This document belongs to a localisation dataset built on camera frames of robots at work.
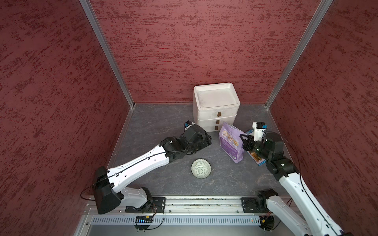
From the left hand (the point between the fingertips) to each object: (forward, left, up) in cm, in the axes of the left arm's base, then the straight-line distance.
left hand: (207, 143), depth 72 cm
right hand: (+5, -17, -2) cm, 18 cm away
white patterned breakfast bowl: (-5, +2, -22) cm, 22 cm away
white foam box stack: (+28, -6, -1) cm, 28 cm away
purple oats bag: (+6, -15, -8) cm, 18 cm away
